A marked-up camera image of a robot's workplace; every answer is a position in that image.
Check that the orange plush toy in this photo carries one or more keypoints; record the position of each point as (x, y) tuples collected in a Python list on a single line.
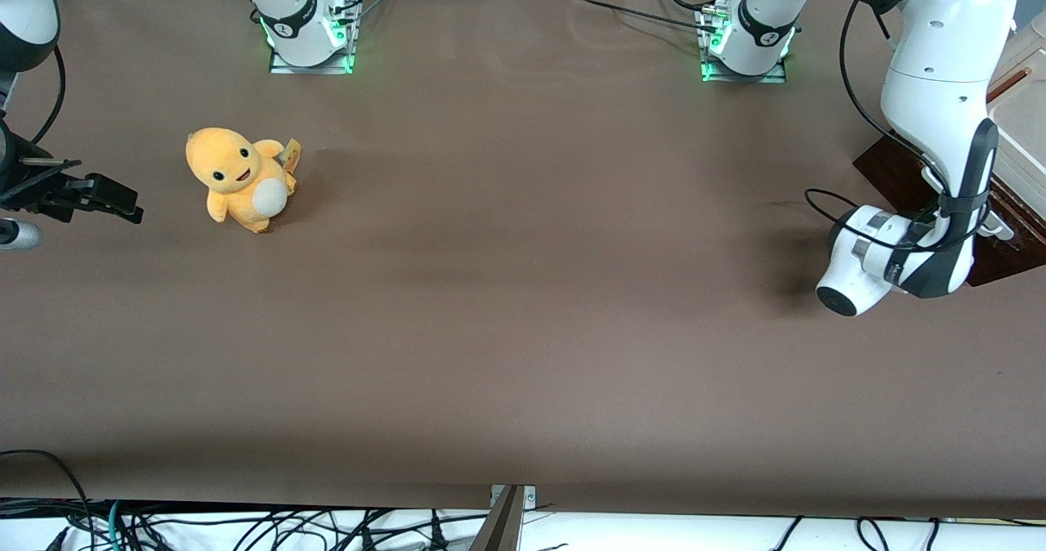
[(237, 167)]

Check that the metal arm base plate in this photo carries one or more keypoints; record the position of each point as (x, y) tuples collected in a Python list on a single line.
[(310, 69), (739, 78)]

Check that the dark camera mount post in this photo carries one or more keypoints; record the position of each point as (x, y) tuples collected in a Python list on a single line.
[(502, 526)]

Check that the small metal bracket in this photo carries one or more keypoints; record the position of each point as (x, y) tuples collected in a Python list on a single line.
[(529, 498)]

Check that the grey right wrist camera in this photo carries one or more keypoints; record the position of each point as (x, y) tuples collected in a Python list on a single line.
[(16, 234)]

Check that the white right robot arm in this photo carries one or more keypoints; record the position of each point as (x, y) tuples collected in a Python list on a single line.
[(298, 20)]

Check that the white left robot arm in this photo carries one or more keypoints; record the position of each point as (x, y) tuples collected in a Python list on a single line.
[(932, 85)]

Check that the brown table cover sheet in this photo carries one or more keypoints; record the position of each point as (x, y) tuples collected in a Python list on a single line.
[(523, 289)]

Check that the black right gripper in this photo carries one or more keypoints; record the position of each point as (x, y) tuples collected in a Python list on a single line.
[(18, 181)]

